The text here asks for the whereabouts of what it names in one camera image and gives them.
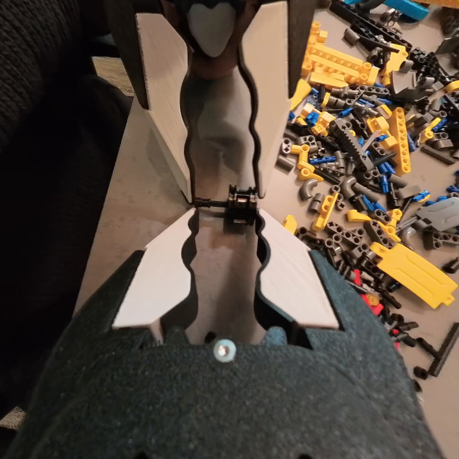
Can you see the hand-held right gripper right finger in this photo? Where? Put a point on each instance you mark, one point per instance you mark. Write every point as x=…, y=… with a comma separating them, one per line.
x=297, y=287

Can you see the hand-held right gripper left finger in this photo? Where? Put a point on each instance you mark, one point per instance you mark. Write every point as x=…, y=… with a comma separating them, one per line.
x=154, y=287

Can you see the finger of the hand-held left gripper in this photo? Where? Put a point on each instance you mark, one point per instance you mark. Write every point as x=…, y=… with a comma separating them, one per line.
x=270, y=89
x=165, y=89

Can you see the pile of toy building pieces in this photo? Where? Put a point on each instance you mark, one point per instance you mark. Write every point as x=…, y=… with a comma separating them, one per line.
x=340, y=233

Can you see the black toy wheel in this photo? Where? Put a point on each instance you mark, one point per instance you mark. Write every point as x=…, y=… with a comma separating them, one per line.
x=241, y=206

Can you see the short black toy axle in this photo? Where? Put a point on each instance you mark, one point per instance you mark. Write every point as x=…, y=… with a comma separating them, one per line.
x=211, y=203

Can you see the long black toy axle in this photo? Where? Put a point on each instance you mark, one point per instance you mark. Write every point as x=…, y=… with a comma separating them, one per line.
x=444, y=349

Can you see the person's left hand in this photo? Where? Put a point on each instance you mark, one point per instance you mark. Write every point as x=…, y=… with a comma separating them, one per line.
x=215, y=70

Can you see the yellow studded beam assembly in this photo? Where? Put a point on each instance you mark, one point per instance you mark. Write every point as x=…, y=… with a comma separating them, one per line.
x=340, y=61

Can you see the grey toy gear rack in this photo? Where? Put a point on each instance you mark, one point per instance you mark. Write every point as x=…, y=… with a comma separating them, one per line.
x=351, y=143

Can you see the yellow curved toy panel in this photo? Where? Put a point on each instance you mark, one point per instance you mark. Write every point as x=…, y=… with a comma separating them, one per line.
x=416, y=276

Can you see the person's dark knit sweater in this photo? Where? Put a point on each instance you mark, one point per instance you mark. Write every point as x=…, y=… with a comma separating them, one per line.
x=53, y=143

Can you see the long yellow holed beam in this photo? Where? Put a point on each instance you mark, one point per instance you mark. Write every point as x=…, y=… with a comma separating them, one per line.
x=401, y=140

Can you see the grey toy panel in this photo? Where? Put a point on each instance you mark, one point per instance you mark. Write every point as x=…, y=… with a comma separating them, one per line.
x=439, y=215

